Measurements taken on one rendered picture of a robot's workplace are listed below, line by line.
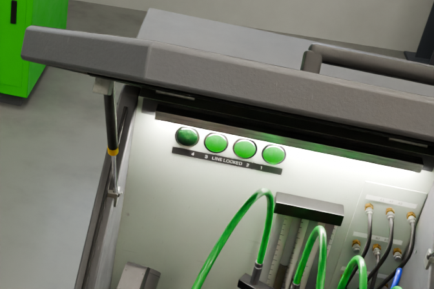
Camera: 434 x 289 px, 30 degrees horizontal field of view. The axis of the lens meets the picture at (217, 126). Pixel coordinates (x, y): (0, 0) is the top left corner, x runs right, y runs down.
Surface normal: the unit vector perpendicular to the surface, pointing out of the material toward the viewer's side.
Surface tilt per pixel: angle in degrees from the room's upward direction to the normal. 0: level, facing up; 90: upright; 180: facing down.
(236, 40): 0
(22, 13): 90
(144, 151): 90
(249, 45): 0
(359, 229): 90
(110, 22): 0
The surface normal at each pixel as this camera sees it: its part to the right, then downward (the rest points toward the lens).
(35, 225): 0.18, -0.83
